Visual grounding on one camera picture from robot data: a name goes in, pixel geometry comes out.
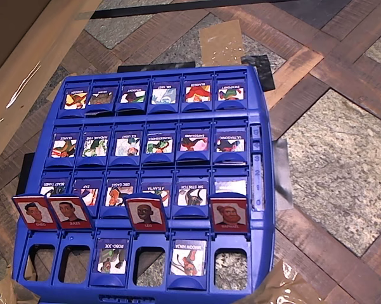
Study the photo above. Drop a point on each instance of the crumpled brown packing tape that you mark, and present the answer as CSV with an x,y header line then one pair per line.
x,y
6,293
282,286

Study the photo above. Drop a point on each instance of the brown cardboard box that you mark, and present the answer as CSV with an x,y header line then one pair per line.
x,y
16,47

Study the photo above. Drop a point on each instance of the flip tile Gecon card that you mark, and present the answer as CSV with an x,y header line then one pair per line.
x,y
100,98

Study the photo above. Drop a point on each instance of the flip tile Robo-Joe card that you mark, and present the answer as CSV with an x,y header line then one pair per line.
x,y
111,256

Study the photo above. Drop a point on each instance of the flip tile Rumbler card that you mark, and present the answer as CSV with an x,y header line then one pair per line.
x,y
197,93

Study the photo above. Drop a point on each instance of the flip tile Whizzer card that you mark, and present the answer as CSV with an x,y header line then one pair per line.
x,y
76,99

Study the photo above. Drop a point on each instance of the black tape patch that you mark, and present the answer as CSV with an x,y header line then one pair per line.
x,y
263,71

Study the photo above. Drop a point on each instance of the flip tile blank silvery card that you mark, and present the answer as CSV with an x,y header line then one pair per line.
x,y
230,185

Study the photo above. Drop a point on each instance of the flip tile Mr Mist card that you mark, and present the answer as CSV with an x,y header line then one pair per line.
x,y
163,95

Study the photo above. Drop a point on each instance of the long black tape strip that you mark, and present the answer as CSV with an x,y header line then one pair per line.
x,y
145,9

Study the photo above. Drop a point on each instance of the flip tile Safeguard card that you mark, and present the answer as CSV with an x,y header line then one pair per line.
x,y
194,143

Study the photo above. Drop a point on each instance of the black tape piece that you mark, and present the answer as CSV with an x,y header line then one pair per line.
x,y
23,171

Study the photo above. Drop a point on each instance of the flip tile Sir Stretch card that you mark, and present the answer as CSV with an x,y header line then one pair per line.
x,y
191,194

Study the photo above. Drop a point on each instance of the grey silvery tape piece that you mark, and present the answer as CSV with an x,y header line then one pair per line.
x,y
282,171

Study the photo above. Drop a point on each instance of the flip tile Sprocket card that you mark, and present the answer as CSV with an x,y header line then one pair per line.
x,y
132,95

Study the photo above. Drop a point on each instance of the flip tile Shadow Ninja card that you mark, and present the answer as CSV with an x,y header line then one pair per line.
x,y
188,258

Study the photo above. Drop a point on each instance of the blue guess who game board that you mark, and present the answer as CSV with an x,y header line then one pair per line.
x,y
260,240

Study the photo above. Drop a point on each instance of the flip tile Atlanta card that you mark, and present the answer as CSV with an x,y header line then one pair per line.
x,y
157,188

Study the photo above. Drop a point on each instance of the red card tile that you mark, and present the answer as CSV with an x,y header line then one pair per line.
x,y
35,212
144,213
70,212
229,215

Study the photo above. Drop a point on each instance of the tan tape piece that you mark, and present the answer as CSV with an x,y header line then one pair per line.
x,y
58,87

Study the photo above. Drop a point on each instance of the flip tile Zap card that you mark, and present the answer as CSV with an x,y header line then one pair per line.
x,y
88,190

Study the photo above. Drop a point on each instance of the flip tile Beast Tamer card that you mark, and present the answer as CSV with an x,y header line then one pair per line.
x,y
54,184

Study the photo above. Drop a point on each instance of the brown tape patch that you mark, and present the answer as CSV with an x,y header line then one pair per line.
x,y
222,42

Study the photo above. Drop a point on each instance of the flip tile Ultrasonic card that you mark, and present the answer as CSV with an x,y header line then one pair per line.
x,y
230,144

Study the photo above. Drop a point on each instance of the flip tile Eric Eagle card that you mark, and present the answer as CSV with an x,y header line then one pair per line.
x,y
118,193

